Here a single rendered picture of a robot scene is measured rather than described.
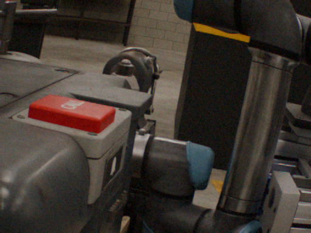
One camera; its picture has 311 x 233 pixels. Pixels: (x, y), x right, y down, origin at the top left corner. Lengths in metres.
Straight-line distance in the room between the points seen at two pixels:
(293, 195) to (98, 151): 0.55
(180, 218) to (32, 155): 0.79
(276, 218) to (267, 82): 0.24
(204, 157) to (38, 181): 0.81
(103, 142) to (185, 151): 0.69
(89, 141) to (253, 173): 0.67
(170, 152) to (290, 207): 0.28
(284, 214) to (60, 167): 0.62
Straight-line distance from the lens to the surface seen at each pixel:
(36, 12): 1.10
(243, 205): 1.18
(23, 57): 1.08
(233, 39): 5.81
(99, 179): 0.56
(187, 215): 1.23
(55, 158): 0.48
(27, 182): 0.41
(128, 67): 1.66
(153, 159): 1.22
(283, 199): 1.05
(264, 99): 1.16
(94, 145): 0.53
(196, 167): 1.22
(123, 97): 0.72
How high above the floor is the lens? 1.37
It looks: 10 degrees down
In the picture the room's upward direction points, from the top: 10 degrees clockwise
